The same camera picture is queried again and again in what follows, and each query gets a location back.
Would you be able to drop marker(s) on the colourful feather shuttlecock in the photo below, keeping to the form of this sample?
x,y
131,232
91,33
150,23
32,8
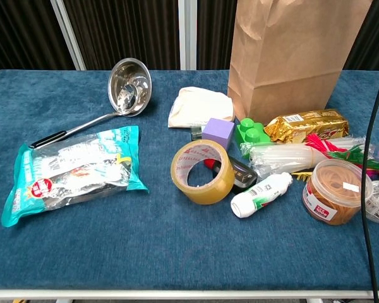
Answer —
x,y
319,143

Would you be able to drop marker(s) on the gold foil biscuit packet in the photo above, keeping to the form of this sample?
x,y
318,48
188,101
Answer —
x,y
306,123

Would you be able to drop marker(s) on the clear tub of rubber bands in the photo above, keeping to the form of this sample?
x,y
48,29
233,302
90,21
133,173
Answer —
x,y
331,192

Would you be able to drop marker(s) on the small red object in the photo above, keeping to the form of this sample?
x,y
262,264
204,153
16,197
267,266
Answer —
x,y
210,163

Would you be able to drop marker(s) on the purple foam cube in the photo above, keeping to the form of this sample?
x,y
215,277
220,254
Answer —
x,y
218,131

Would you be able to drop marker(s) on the teal frozen food packet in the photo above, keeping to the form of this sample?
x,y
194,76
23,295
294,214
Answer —
x,y
72,170

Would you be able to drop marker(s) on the white plastic bottle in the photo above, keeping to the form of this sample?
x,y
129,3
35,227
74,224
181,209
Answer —
x,y
256,195

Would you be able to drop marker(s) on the brown packing tape roll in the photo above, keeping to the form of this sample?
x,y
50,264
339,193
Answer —
x,y
208,193

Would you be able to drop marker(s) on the green toy building brick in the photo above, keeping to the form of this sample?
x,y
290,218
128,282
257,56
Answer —
x,y
248,131

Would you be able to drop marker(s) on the white metal table frame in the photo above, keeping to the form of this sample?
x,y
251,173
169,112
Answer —
x,y
177,294

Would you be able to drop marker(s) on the small clear glass block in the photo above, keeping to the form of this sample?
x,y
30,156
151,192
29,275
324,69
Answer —
x,y
196,134

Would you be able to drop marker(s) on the brown paper carrier bag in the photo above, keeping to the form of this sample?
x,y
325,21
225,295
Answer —
x,y
287,63

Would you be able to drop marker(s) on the cream cloth pouch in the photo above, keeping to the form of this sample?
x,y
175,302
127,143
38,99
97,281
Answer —
x,y
199,105

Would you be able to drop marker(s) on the bundle of clear straws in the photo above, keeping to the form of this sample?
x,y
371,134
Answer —
x,y
281,156

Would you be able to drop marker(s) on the aluminium frame post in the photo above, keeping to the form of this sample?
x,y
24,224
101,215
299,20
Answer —
x,y
187,34
68,34

